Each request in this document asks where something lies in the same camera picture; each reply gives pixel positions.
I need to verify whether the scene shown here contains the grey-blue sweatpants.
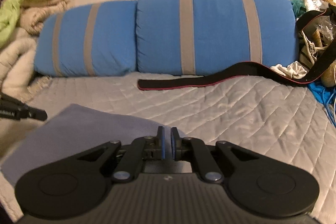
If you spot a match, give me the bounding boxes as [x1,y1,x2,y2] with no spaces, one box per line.
[1,104,160,185]

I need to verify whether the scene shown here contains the white fluffy comforter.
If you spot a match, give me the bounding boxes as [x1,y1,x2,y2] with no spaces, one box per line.
[1,27,37,102]

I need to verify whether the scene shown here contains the beige knitted blanket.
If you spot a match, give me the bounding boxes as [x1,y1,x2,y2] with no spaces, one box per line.
[17,0,74,36]

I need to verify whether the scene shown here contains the light green cloth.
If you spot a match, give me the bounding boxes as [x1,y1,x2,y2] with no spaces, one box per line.
[0,0,74,49]

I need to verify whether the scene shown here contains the left blue striped pillow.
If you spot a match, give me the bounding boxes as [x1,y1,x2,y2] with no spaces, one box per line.
[34,1,137,77]

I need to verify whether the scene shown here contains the blue striped pillow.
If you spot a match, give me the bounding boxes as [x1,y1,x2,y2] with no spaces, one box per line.
[34,1,137,77]
[136,0,298,76]

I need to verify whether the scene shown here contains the right blue striped pillow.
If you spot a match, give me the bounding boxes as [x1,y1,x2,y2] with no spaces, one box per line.
[136,0,298,76]

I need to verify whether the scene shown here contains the tan plush toy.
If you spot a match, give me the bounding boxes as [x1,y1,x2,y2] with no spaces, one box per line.
[321,60,336,88]

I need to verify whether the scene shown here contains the black bag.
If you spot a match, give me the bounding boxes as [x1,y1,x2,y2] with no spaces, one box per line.
[296,5,335,79]

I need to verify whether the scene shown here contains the teal cloth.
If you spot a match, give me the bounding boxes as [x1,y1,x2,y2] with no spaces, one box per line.
[290,0,307,19]

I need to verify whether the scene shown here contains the black strap with red edge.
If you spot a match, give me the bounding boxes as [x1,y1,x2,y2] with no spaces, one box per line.
[137,3,336,91]

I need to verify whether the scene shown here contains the coiled blue cable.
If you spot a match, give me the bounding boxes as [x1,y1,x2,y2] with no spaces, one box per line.
[307,82,336,127]

